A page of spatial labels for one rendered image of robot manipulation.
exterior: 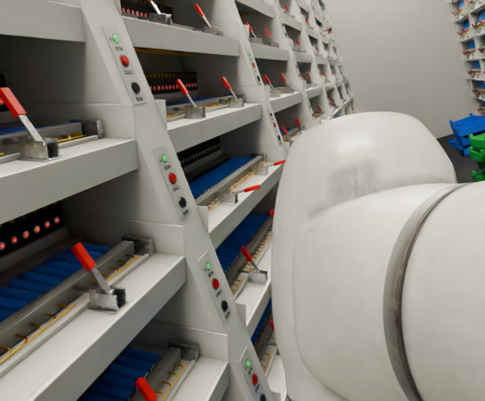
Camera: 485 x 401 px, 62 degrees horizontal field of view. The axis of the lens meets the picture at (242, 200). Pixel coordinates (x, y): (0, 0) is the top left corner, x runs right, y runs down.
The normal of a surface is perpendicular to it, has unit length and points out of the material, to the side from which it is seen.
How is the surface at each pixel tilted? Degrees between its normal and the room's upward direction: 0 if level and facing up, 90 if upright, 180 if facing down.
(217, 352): 90
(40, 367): 21
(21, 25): 111
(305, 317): 70
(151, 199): 90
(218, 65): 90
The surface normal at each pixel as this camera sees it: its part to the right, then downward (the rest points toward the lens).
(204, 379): -0.01, -0.95
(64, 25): 0.95, 0.08
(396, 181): 0.05, -0.15
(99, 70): -0.31, 0.29
